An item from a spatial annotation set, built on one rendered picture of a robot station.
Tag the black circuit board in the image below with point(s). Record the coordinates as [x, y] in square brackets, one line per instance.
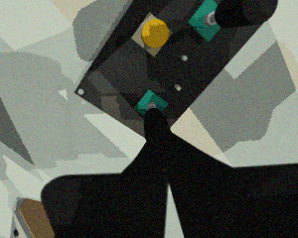
[164, 53]

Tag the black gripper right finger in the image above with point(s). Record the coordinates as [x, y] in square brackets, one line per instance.
[207, 191]

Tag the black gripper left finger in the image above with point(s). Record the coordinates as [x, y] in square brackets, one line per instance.
[139, 193]

